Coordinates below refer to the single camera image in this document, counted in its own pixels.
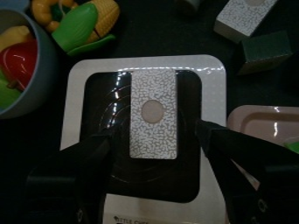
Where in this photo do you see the dark green toy block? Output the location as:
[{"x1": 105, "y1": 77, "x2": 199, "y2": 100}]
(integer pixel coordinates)
[{"x1": 237, "y1": 30, "x2": 295, "y2": 76}]

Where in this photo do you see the white toy induction stove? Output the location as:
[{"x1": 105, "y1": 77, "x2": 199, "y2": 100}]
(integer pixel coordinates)
[{"x1": 60, "y1": 54, "x2": 229, "y2": 224}]

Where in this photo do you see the green toy fruit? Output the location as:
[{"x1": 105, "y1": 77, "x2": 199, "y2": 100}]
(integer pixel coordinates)
[{"x1": 0, "y1": 69, "x2": 22, "y2": 110}]

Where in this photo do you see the yellow toy bell pepper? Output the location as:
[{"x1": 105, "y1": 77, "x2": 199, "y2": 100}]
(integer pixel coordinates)
[{"x1": 30, "y1": 0, "x2": 80, "y2": 33}]

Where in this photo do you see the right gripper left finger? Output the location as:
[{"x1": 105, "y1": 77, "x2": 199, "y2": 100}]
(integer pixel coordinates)
[{"x1": 21, "y1": 126, "x2": 123, "y2": 224}]

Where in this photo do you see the toy corn cob green husk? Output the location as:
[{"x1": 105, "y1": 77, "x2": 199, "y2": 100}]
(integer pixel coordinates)
[{"x1": 51, "y1": 0, "x2": 121, "y2": 57}]

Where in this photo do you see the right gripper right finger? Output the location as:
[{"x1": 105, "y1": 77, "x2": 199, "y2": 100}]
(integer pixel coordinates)
[{"x1": 193, "y1": 118, "x2": 299, "y2": 224}]

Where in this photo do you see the green toy spring onion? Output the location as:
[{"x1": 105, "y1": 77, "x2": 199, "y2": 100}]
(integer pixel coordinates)
[{"x1": 284, "y1": 136, "x2": 299, "y2": 154}]

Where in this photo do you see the yellow toy banana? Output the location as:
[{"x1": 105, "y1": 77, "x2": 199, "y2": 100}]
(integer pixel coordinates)
[{"x1": 0, "y1": 25, "x2": 33, "y2": 52}]

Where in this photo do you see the pink plastic tray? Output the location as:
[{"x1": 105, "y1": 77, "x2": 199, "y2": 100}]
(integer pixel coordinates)
[{"x1": 227, "y1": 104, "x2": 299, "y2": 191}]

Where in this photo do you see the grey-blue toy bowl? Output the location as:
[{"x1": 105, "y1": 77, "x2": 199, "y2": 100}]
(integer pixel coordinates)
[{"x1": 0, "y1": 0, "x2": 60, "y2": 120}]

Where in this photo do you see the red toy apple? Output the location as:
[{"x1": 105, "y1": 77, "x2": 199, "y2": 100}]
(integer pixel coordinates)
[{"x1": 0, "y1": 38, "x2": 39, "y2": 91}]

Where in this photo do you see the white speckled toy sushi block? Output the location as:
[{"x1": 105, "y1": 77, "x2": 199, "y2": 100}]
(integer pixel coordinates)
[
  {"x1": 212, "y1": 0, "x2": 279, "y2": 45},
  {"x1": 128, "y1": 68, "x2": 180, "y2": 160}
]

